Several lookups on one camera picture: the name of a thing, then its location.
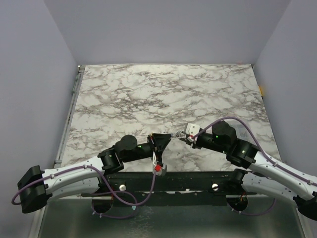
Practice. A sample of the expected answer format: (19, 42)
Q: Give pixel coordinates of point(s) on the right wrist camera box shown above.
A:
(191, 131)

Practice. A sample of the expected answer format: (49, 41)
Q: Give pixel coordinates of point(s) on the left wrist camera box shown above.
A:
(160, 170)

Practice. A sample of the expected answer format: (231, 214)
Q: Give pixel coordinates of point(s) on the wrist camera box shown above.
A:
(160, 170)
(191, 131)

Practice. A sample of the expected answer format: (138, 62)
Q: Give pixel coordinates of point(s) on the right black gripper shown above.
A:
(196, 140)

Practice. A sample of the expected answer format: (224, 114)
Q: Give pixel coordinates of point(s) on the clear plastic bag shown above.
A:
(242, 132)

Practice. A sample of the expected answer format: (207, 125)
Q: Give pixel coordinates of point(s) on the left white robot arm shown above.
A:
(37, 186)

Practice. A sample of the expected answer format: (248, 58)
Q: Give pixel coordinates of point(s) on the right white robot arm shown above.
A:
(258, 172)

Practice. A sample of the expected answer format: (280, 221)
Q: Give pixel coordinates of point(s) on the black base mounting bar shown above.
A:
(181, 188)

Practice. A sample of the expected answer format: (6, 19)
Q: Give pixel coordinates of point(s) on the left aluminium rail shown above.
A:
(66, 130)

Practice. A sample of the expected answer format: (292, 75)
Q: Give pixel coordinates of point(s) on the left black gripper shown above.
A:
(160, 141)

